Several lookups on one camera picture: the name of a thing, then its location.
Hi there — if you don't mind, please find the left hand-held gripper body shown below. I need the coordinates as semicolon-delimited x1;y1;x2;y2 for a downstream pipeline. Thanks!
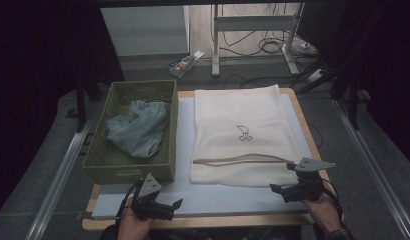
131;172;176;221

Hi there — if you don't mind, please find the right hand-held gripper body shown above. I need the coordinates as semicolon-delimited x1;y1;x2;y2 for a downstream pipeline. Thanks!
282;157;337;203

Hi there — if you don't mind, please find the green woven basket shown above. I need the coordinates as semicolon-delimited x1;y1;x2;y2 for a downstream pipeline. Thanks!
82;79;179;185

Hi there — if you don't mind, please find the light blue denim garment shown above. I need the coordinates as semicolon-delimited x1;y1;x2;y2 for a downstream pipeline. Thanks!
105;99;171;159

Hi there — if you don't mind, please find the white mesh laundry bag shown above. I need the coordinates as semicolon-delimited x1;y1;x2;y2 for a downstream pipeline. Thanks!
189;84;302;188

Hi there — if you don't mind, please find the person's left hand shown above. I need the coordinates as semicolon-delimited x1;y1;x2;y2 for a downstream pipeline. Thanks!
117;205;155;240

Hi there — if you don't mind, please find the person's right hand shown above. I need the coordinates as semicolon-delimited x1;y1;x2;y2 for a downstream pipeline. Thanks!
301;189;343;234

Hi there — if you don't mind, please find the black rounded object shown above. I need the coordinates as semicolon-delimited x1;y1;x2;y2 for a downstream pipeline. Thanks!
99;224;121;240

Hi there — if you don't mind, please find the black metal stand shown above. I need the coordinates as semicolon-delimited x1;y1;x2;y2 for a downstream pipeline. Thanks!
74;79;104;133
329;66;361;131

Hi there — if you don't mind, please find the white power strip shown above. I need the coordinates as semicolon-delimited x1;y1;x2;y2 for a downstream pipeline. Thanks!
306;68;326;83

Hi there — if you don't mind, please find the dark curtain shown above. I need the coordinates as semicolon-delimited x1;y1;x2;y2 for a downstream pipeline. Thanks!
339;0;410;161
0;0;125;218

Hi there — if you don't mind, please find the white cabinet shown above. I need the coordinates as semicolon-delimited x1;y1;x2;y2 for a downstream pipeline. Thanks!
100;4;191;57

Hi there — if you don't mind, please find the left hand-held gripper black cable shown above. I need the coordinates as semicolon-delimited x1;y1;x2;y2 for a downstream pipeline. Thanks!
114;179;144;229

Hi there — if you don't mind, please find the hand-held gripper black cable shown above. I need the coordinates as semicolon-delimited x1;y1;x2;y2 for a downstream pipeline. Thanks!
321;179;345;223
114;179;144;229

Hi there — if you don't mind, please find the right hand-held gripper black cable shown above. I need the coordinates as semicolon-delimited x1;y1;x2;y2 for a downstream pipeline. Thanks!
321;179;345;223

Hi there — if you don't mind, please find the aluminium rail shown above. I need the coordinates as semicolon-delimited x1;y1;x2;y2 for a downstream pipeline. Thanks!
332;98;410;240
24;109;97;240

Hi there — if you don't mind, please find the long black floor cable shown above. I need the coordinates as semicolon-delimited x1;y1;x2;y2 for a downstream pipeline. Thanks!
222;72;309;90

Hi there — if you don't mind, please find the black floor cable bundle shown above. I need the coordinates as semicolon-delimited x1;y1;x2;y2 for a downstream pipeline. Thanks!
219;3;316;58

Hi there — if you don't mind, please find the white metal desk frame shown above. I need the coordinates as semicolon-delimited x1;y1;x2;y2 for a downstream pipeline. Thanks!
211;3;306;78

